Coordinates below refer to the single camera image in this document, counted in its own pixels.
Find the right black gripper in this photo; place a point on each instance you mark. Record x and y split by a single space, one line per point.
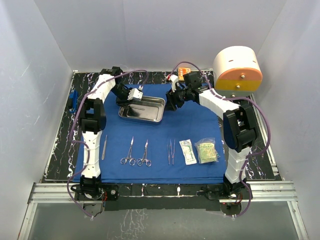
172 100

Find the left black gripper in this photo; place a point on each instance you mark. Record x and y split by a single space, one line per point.
124 102

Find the metal instrument tray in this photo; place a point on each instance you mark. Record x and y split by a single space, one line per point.
149 109

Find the white packet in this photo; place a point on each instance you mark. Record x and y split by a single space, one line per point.
188 153

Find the blue surgical drape cloth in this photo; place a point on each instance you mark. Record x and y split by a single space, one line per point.
190 122

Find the steel forceps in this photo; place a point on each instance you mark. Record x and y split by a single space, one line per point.
172 150

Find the steel scalpel handle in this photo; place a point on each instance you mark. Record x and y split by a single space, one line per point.
104 148
137 108

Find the green suture packet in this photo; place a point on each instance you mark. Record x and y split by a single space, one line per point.
206 150

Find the pink cylindrical tissue phantom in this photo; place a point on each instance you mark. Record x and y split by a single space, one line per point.
236 72

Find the steel ring-handle scissors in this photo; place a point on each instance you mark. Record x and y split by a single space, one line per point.
143 159

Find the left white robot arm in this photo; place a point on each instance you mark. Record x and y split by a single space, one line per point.
92 119

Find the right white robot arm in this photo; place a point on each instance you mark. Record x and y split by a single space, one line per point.
240 130

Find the small orange circuit board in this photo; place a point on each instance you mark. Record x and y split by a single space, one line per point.
181 71

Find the small blue plastic clip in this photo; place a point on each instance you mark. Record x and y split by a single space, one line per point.
72 101

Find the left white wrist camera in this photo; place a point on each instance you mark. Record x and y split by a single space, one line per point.
135 94

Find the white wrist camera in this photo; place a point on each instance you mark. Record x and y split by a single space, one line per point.
135 94
173 79

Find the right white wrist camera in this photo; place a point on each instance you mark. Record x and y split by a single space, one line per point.
173 79

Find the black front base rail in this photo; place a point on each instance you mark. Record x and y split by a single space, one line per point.
138 196

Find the aluminium frame extrusion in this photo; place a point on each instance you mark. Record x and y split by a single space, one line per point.
165 212

